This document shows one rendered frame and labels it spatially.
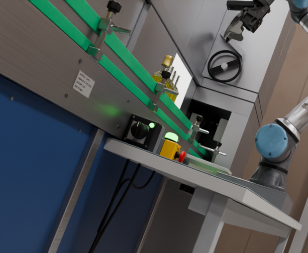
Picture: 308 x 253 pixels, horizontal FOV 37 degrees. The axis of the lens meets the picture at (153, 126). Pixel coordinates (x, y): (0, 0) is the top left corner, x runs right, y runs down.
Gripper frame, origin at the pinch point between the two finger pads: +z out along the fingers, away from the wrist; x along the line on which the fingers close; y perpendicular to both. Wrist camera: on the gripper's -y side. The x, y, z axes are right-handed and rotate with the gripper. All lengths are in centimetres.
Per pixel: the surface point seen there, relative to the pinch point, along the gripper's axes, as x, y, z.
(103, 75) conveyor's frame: -87, 17, 45
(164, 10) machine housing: -3.4, -28.0, 6.7
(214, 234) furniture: -67, 56, 56
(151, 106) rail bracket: -49, 15, 43
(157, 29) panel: -5.1, -24.0, 15.5
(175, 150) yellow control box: -33, 25, 49
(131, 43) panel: -19.5, -20.7, 28.4
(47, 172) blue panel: -90, 24, 68
